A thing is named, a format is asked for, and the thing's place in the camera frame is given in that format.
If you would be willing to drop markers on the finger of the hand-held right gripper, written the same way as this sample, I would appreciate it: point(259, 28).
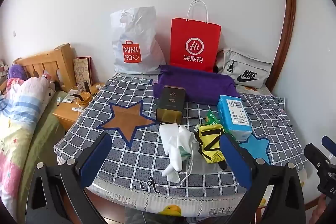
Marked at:
point(316, 158)
point(330, 144)

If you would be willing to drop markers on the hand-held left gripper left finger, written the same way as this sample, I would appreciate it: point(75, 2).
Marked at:
point(94, 158)

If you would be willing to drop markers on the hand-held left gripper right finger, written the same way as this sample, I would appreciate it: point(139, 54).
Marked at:
point(236, 158)

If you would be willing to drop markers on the yellow mesh pouch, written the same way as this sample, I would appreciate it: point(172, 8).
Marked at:
point(207, 134)

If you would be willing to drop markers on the green snack packet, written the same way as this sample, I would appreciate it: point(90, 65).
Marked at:
point(212, 117)

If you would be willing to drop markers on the purple fabric storage box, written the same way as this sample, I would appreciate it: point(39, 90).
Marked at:
point(199, 85)

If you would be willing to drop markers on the person's right hand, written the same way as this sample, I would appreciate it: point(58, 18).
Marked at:
point(323, 205)

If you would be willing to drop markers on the blue star patch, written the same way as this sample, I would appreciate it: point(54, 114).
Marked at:
point(258, 148)

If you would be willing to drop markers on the blue tissue pack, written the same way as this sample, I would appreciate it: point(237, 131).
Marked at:
point(233, 113)

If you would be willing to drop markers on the small white tube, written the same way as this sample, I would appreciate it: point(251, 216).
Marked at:
point(78, 109)

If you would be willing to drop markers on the grey checked blanket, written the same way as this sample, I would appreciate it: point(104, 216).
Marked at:
point(147, 161)

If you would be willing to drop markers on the wooden nightstand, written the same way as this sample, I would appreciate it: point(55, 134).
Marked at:
point(65, 113)

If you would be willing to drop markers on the green bed sheet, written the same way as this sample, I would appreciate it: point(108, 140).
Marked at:
point(44, 129)

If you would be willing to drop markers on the cup with brown lid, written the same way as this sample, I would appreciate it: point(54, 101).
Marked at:
point(84, 98)

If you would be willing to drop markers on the fruit print plastic cover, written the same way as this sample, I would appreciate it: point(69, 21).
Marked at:
point(157, 200)

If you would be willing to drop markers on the dark tea tin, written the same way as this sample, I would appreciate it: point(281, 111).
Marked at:
point(170, 103)

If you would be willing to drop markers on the patterned quilt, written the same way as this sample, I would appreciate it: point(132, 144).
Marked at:
point(23, 108)

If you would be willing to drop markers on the hardcover book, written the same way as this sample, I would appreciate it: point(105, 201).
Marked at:
point(82, 71)

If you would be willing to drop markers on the grey sling bag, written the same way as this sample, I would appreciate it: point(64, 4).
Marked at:
point(244, 66)

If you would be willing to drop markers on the wooden headboard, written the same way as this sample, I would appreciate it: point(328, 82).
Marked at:
point(63, 64)

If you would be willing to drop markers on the purple plush pillow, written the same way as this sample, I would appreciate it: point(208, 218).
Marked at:
point(17, 71)

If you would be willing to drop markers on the white plastic shopping bag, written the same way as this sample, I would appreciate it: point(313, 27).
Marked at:
point(136, 35)

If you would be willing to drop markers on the red paper bag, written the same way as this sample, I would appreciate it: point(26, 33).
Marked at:
point(194, 35)

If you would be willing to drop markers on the wooden door frame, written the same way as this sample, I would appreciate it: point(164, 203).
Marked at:
point(287, 3)

